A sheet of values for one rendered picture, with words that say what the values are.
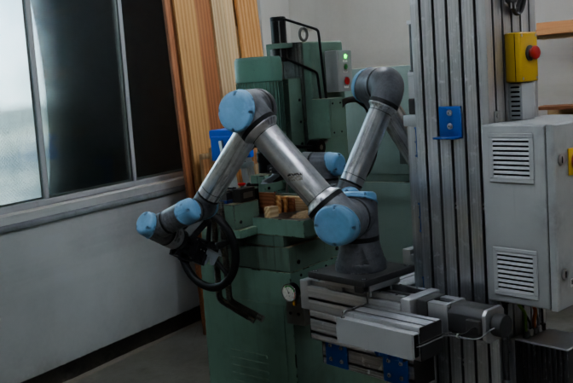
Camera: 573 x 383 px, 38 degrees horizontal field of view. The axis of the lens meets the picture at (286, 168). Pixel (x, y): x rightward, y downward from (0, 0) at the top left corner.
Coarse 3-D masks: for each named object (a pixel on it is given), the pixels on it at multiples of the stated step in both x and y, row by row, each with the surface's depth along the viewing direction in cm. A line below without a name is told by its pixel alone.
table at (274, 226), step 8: (280, 216) 294; (288, 216) 292; (256, 224) 295; (264, 224) 292; (272, 224) 290; (280, 224) 288; (288, 224) 285; (296, 224) 283; (304, 224) 282; (312, 224) 285; (240, 232) 288; (248, 232) 291; (256, 232) 294; (264, 232) 293; (272, 232) 291; (280, 232) 288; (288, 232) 286; (296, 232) 284; (304, 232) 282; (312, 232) 285
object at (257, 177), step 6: (258, 174) 310; (264, 174) 309; (270, 174) 308; (252, 180) 309; (258, 180) 307; (258, 186) 307; (264, 186) 305; (270, 186) 308; (276, 186) 311; (282, 186) 313; (270, 192) 308
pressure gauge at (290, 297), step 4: (288, 284) 280; (292, 284) 281; (296, 284) 282; (284, 288) 282; (288, 288) 281; (292, 288) 280; (296, 288) 280; (284, 292) 282; (288, 292) 281; (292, 292) 280; (296, 292) 279; (284, 296) 283; (288, 296) 281; (292, 296) 280; (296, 296) 280; (288, 300) 281; (292, 300) 280; (296, 300) 283; (292, 304) 283; (296, 304) 283
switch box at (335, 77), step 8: (328, 56) 319; (336, 56) 317; (328, 64) 319; (336, 64) 317; (328, 72) 320; (336, 72) 318; (328, 80) 320; (336, 80) 318; (328, 88) 321; (336, 88) 319; (344, 88) 321
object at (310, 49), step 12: (312, 48) 314; (324, 48) 320; (336, 48) 326; (312, 60) 314; (324, 60) 320; (312, 72) 315; (324, 72) 320; (312, 84) 315; (312, 96) 315; (324, 96) 321; (336, 96) 327; (312, 120) 316; (312, 132) 317; (336, 144) 327; (348, 156) 334; (276, 192) 332; (288, 192) 328
